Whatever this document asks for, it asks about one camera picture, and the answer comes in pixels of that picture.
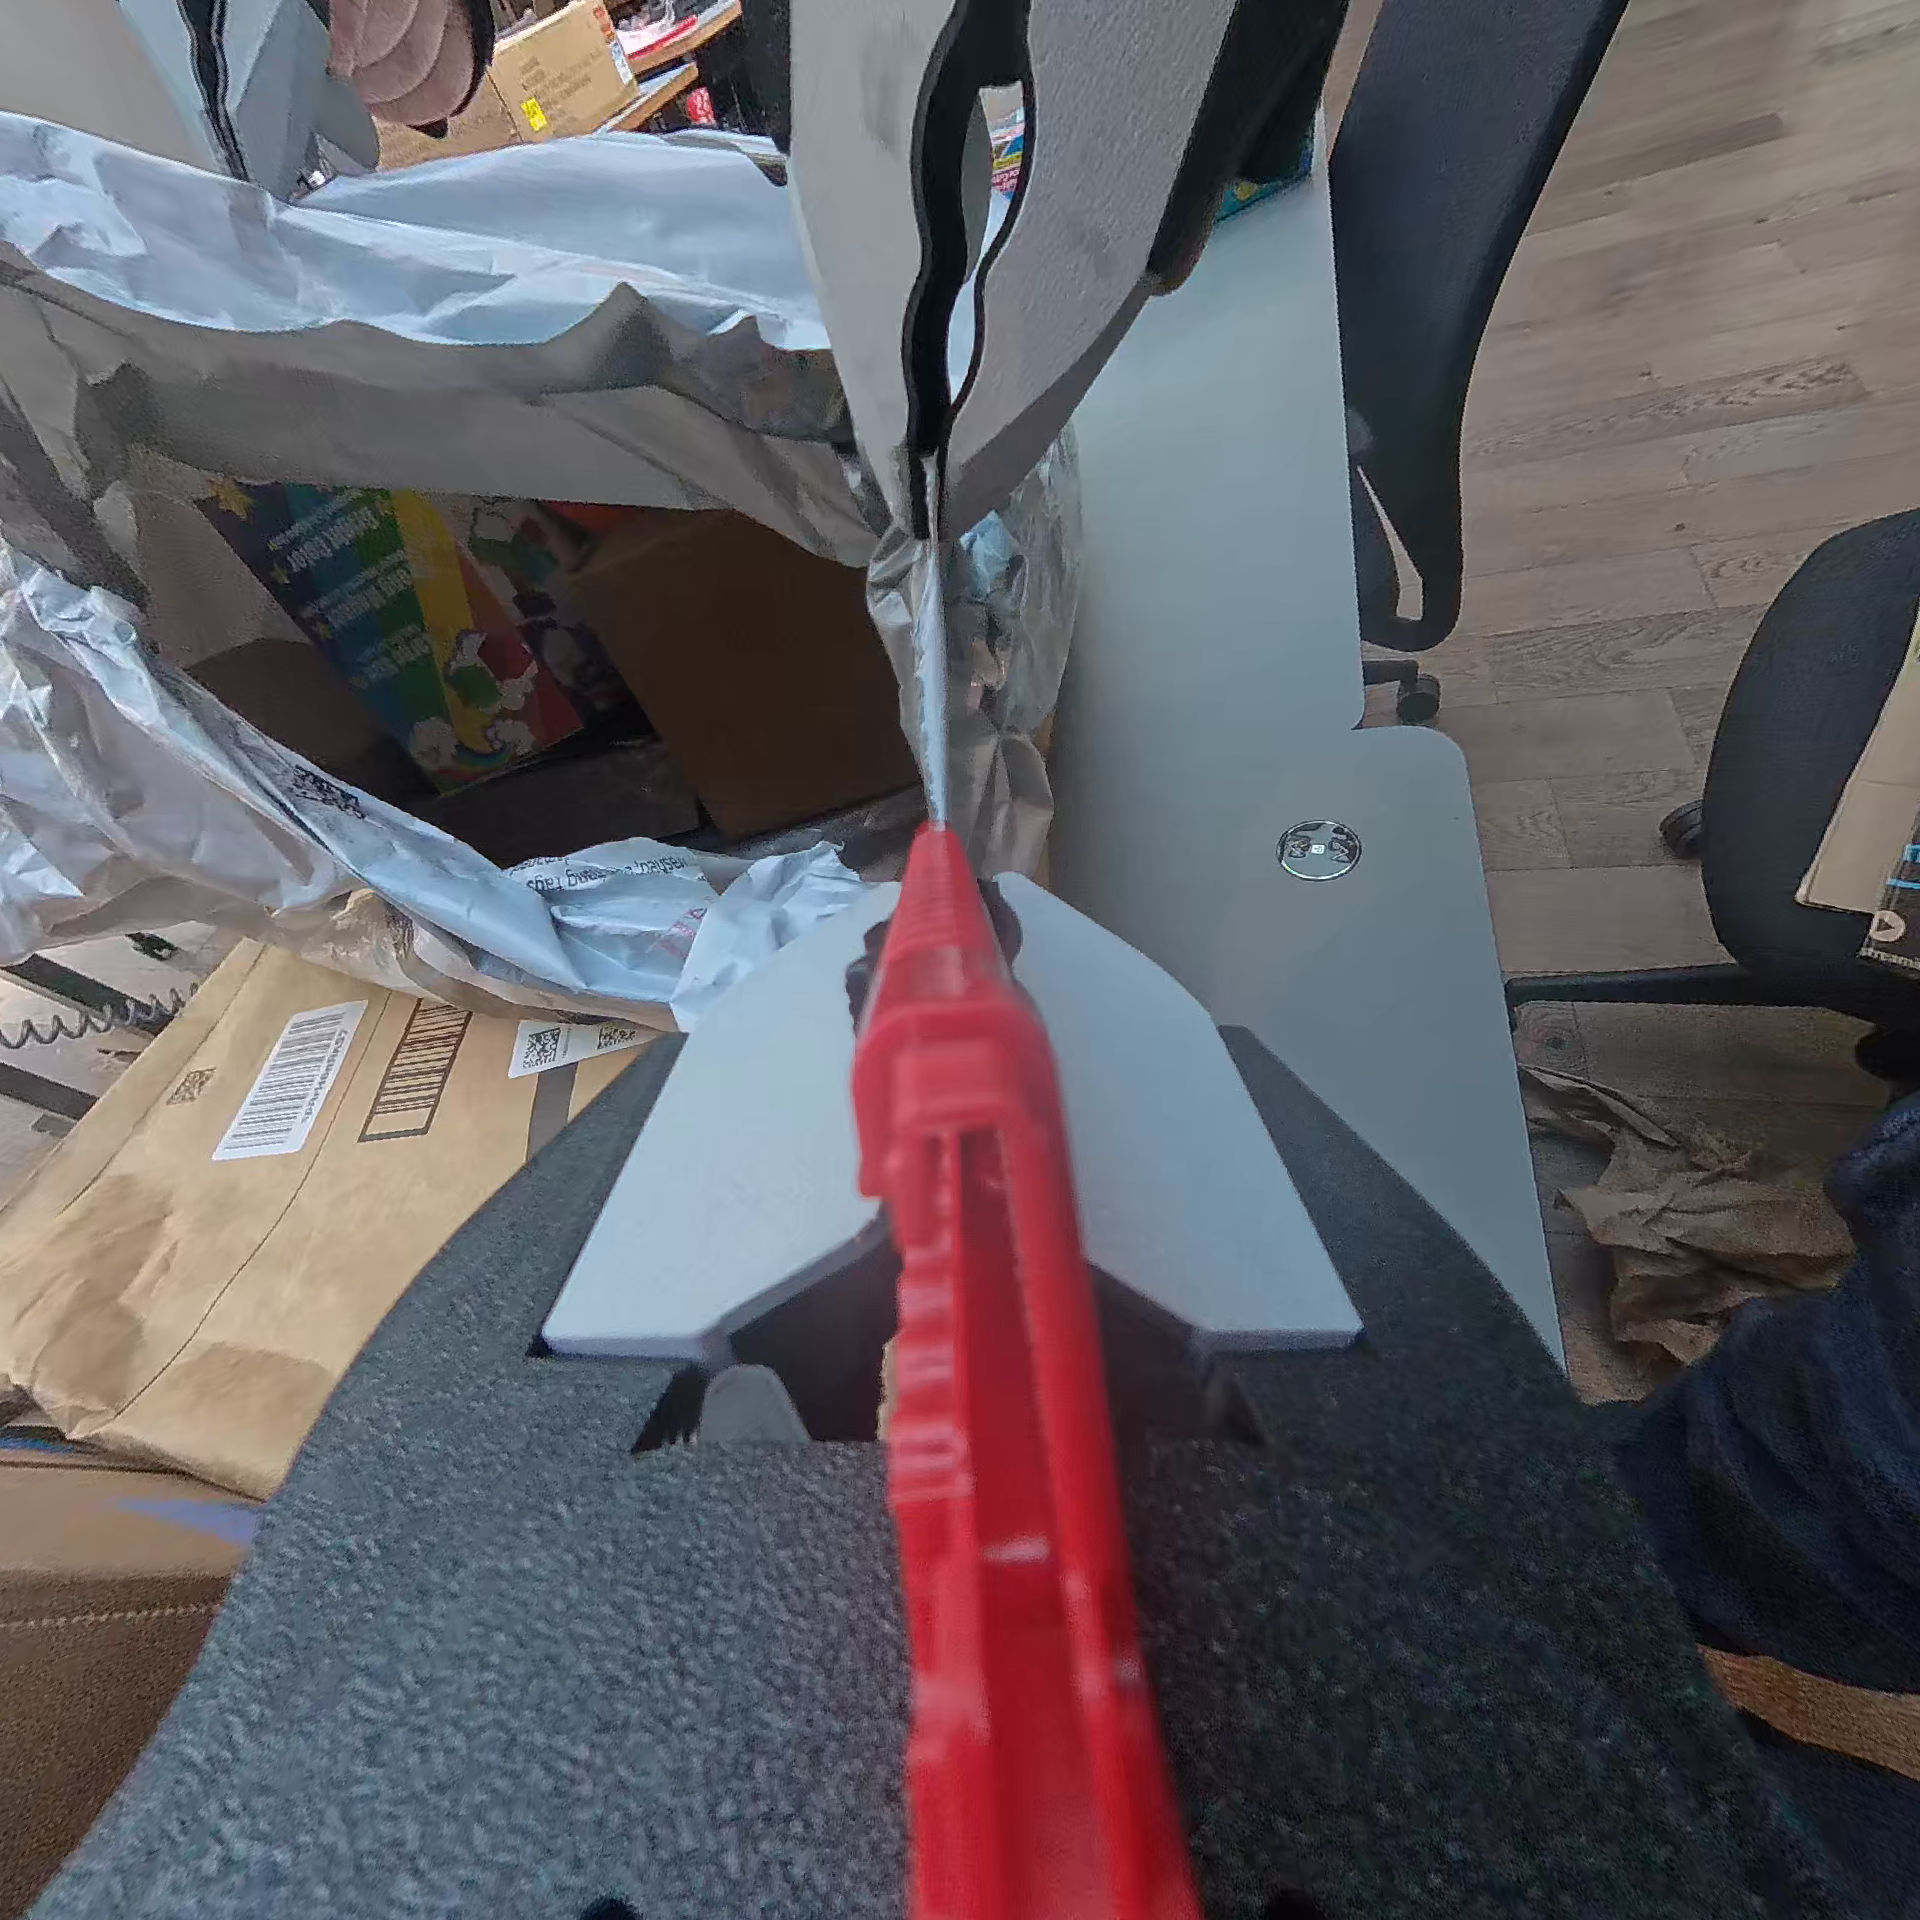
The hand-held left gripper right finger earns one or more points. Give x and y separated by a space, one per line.
1200 1171

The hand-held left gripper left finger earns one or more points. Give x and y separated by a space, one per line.
705 1186

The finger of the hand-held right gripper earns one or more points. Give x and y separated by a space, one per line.
1109 182
855 182

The red utility knife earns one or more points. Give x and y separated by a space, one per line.
1003 1425

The grey plastic mailer bag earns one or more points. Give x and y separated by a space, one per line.
451 317

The blue colourful box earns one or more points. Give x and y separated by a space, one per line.
1266 189

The black mesh office chair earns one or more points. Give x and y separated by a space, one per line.
1441 300

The cardboard box with yellow label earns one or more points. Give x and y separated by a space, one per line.
555 76

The pinkish brown soft item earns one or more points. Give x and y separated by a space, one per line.
412 60

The brown paper mailer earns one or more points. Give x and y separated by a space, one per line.
225 1245

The plain cardboard box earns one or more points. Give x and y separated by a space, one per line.
751 662

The crumpled brown paper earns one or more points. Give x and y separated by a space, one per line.
1693 1215

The rainbow printed box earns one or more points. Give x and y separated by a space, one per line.
434 629

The person's dark blue clothing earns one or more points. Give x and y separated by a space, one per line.
1786 1425

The black metal bar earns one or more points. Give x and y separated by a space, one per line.
89 975

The black office chair with cardboard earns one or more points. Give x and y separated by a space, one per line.
1799 780

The large brown cardboard box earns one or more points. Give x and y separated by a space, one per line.
105 1651

